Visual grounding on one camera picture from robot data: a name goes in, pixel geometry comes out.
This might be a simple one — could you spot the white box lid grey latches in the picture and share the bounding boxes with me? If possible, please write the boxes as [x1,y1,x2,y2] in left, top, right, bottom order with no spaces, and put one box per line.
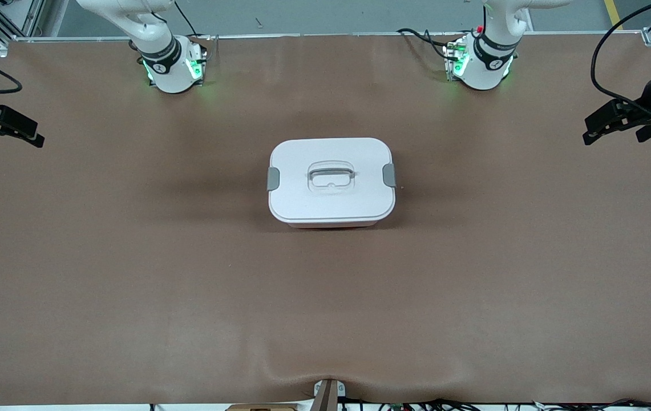
[267,138,397,224]

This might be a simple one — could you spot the pink plastic storage box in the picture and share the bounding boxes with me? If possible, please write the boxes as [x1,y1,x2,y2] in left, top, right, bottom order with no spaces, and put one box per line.
[288,221,380,229]

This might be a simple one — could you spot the black right arm base cable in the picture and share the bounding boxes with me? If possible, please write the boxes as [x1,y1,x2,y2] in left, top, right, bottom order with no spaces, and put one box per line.
[174,0,197,36]

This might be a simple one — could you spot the black arm base cable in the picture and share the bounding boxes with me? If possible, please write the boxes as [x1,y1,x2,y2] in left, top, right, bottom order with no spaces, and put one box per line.
[174,0,197,36]
[397,27,451,61]

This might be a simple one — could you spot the black left arm base cable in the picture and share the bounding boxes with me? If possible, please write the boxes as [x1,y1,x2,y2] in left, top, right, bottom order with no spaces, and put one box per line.
[397,27,451,61]

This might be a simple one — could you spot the aluminium table edge rail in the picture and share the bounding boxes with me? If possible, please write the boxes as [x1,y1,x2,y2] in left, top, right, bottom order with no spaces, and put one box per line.
[11,31,651,43]

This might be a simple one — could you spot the metal table clamp bracket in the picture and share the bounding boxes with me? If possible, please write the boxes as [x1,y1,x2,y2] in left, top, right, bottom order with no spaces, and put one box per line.
[313,379,346,411]

